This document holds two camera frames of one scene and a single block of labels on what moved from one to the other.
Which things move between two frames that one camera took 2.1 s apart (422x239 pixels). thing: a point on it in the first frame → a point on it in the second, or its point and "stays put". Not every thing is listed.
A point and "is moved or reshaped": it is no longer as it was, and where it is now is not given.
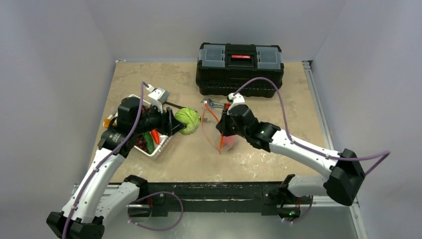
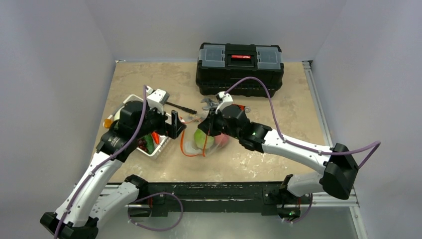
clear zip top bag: [222, 143] is moved or reshaped
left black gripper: [168, 124] stays put
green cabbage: [189, 117] → [199, 137]
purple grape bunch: [142, 143] stays put
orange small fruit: [106, 123] stays put
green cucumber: [149, 142] stays put
